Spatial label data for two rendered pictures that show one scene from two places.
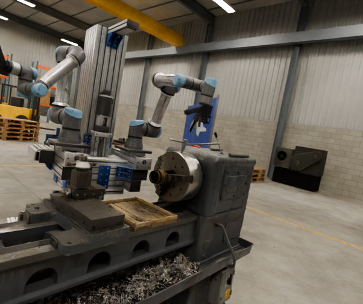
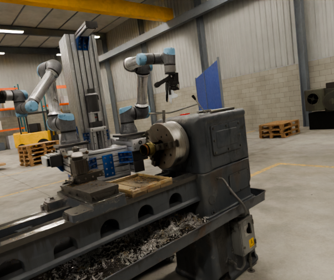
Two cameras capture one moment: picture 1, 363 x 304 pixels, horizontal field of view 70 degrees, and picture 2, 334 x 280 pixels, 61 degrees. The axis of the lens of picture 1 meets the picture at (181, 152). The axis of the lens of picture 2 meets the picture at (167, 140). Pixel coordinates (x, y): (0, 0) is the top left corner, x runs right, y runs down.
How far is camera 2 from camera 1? 0.41 m
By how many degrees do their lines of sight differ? 9
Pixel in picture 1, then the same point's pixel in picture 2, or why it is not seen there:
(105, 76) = (85, 76)
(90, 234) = (91, 204)
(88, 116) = (82, 116)
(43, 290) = (68, 254)
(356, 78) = not seen: outside the picture
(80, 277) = (96, 241)
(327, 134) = not seen: outside the picture
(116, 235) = (114, 201)
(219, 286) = (239, 236)
